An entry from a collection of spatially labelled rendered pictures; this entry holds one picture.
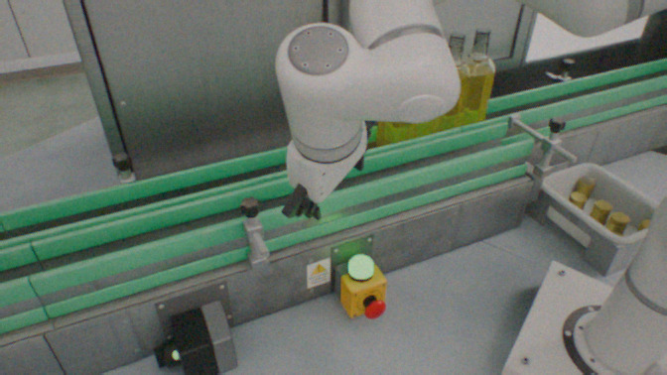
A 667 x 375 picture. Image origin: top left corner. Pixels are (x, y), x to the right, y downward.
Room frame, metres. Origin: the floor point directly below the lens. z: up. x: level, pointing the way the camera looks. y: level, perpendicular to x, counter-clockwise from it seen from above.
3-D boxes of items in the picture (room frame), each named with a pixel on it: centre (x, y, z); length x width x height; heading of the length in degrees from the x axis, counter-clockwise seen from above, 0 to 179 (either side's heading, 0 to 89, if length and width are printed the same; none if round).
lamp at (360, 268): (0.59, -0.06, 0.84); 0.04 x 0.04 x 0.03
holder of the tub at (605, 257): (0.81, -0.56, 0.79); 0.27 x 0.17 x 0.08; 24
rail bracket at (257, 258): (0.53, 0.10, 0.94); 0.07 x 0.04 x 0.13; 24
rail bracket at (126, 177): (0.70, 0.35, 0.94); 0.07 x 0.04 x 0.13; 24
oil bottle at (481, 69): (0.91, -0.29, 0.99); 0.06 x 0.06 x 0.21; 23
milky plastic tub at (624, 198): (0.78, -0.57, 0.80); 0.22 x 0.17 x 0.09; 24
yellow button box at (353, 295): (0.59, -0.06, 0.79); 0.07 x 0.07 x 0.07; 24
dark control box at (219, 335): (0.47, 0.20, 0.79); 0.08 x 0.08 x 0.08; 24
